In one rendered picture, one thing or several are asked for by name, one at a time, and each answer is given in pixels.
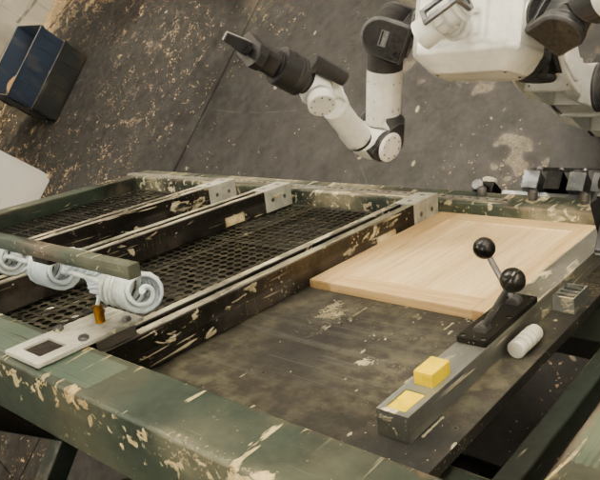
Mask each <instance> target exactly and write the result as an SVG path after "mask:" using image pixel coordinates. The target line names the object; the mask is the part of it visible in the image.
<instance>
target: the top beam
mask: <svg viewBox="0 0 600 480"><path fill-rule="evenodd" d="M47 332H48V331H47V330H42V329H40V328H37V327H35V326H33V325H30V324H27V323H25V322H22V321H19V320H17V319H14V318H11V317H9V316H7V315H4V314H2V313H0V406H2V407H4V408H6V409H7V410H10V411H12V412H13V413H15V414H17V415H19V416H21V417H22V418H24V419H26V420H28V421H29V422H31V423H32V424H34V425H36V426H37V427H39V428H41V429H43V430H45V431H47V432H49V433H51V434H52V435H54V436H56V437H58V438H59V439H61V440H63V441H65V442H67V443H68V444H70V445H72V446H74V447H75V448H77V449H79V450H81V451H82V452H84V453H86V454H88V455H89V456H91V457H93V458H95V459H97V460H98V461H100V462H102V463H104V464H105V465H107V466H109V467H111V468H113V469H114V470H117V471H119V472H120V473H122V474H124V475H126V476H127V477H128V478H130V479H132V480H443V479H440V478H437V477H435V476H432V475H429V474H427V473H424V472H422V471H420V470H415V469H413V468H410V467H407V466H405V465H402V464H399V463H397V462H394V461H391V460H389V459H387V458H384V457H382V456H379V455H376V454H374V453H371V452H368V451H366V450H361V449H359V448H356V447H354V446H352V445H349V444H346V443H344V442H341V441H339V440H336V439H333V438H331V437H328V436H326V435H324V434H321V433H318V432H316V431H313V430H309V429H306V428H303V427H301V426H298V425H295V424H293V423H291V422H288V421H286V420H283V419H280V418H278V417H275V416H272V415H270V414H267V413H264V412H262V411H260V410H256V409H253V408H250V407H248V406H245V405H242V404H240V403H237V402H234V401H232V400H229V399H227V398H225V397H222V396H220V395H217V394H214V393H212V392H209V391H206V390H202V389H199V388H197V387H195V386H192V385H190V384H187V383H184V382H182V381H179V380H176V379H174V378H171V377H168V376H167V375H164V374H161V373H159V372H156V371H153V370H149V369H146V368H144V367H141V366H138V365H136V364H133V363H131V362H129V361H126V360H123V359H121V358H118V357H115V356H113V355H110V354H107V353H105V352H102V351H100V350H96V349H94V348H91V347H85V348H83V349H80V350H78V351H77V352H74V353H72V354H70V355H68V356H66V357H64V358H61V359H59V360H57V361H55V362H53V363H50V364H48V365H46V366H44V367H42V368H40V369H37V368H35V367H33V366H31V365H28V364H26V363H24V362H22V361H20V360H17V359H15V358H13V357H11V356H9V355H6V353H5V350H7V349H10V348H12V347H14V346H16V345H19V344H21V343H23V342H26V341H28V340H30V339H32V338H34V337H37V336H39V335H41V334H44V333H47Z"/></svg>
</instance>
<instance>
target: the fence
mask: <svg viewBox="0 0 600 480"><path fill-rule="evenodd" d="M596 239H597V230H596V228H595V229H594V230H592V231H591V232H590V233H589V234H587V235H586V236H585V237H584V238H583V239H581V240H580V241H579V242H578V243H576V244H575V245H574V246H573V247H572V248H570V249H569V250H568V251H566V252H565V253H564V254H563V255H562V256H560V257H559V258H558V259H557V260H555V261H554V262H553V263H552V264H551V265H549V266H548V267H547V268H546V269H545V270H543V271H542V272H541V273H539V274H538V275H537V276H536V277H535V278H533V279H532V280H531V281H530V282H528V284H527V285H526V286H525V287H524V288H523V289H522V290H520V291H518V292H516V293H520V294H526V295H531V296H537V303H536V304H535V305H533V306H532V307H531V308H530V309H529V310H528V311H527V312H525V313H524V314H523V315H522V316H521V317H520V318H519V319H518V320H516V321H515V322H514V323H513V324H512V325H511V326H510V327H509V328H507V329H506V330H505V331H504V332H503V333H502V334H501V335H499V336H498V337H497V338H496V339H495V340H494V341H493V342H492V343H491V344H489V345H488V346H487V347H486V348H481V347H477V346H473V345H469V344H464V343H460V342H455V343H454V344H453V345H452V346H451V347H449V348H448V349H447V350H445V351H444V352H443V353H442V354H441V355H439V356H438V358H442V359H446V360H449V361H450V374H449V375H448V376H447V377H446V378H445V379H443V380H442V381H441V382H440V383H439V384H438V385H437V386H435V387H434V388H433V389H432V388H428V387H425V386H421V385H418V384H414V377H412V378H411V380H409V381H408V382H407V383H406V384H405V385H404V386H402V387H401V388H400V389H399V390H397V391H396V392H395V393H394V394H392V395H391V396H390V397H389V398H387V399H386V400H385V401H384V402H383V403H381V404H380V405H379V406H378V407H376V415H377V427H378V433H379V434H382V435H385V436H388V437H390V438H393V439H395V440H398V441H401V442H404V443H407V444H411V443H412V442H413V441H414V440H415V439H416V438H417V437H418V436H419V435H420V434H421V433H422V432H423V431H424V430H425V429H427V428H428V427H429V426H430V425H431V424H432V423H433V422H434V421H435V420H436V419H437V418H438V417H439V416H440V415H441V414H442V413H443V412H444V411H446V410H447V409H448V408H449V407H450V406H451V405H452V404H453V403H454V402H455V401H456V400H457V399H458V398H459V397H460V396H461V395H462V394H464V393H465V392H466V391H467V390H468V389H469V388H470V387H471V386H472V385H473V384H474V383H475V382H476V381H477V380H478V379H479V378H481V377H482V376H483V375H484V374H485V373H486V372H487V371H488V370H489V369H490V368H491V367H492V366H493V365H494V364H495V363H496V362H497V361H499V360H500V359H501V358H502V357H503V356H504V355H505V354H506V353H507V352H508V343H509V342H510V341H511V340H512V339H513V338H514V337H516V336H517V335H518V334H519V333H520V332H521V331H522V330H523V329H524V328H525V327H527V326H528V325H531V324H535V325H537V324H538V323H539V322H540V321H541V320H542V319H543V318H544V317H545V316H546V315H547V314H548V313H549V312H550V311H551V310H552V296H553V295H554V294H555V293H556V292H557V291H558V290H559V289H560V288H561V287H563V286H564V285H565V284H566V283H570V284H576V285H579V284H580V283H581V282H582V281H583V280H584V279H585V278H586V277H587V276H589V275H590V274H591V273H592V272H593V271H594V270H595V269H596V268H597V267H598V266H599V265H600V257H596V256H595V252H594V248H595V243H596ZM405 390H409V391H413V392H416V393H419V394H423V395H425V396H424V397H423V398H422V399H420V400H419V401H418V402H417V403H416V404H415V405H414V406H412V407H411V408H410V409H409V410H408V411H407V412H403V411H400V410H395V409H392V408H389V407H387V405H389V404H390V403H391V402H392V401H393V400H395V399H396V398H397V397H398V396H399V395H401V394H402V393H403V392H404V391H405Z"/></svg>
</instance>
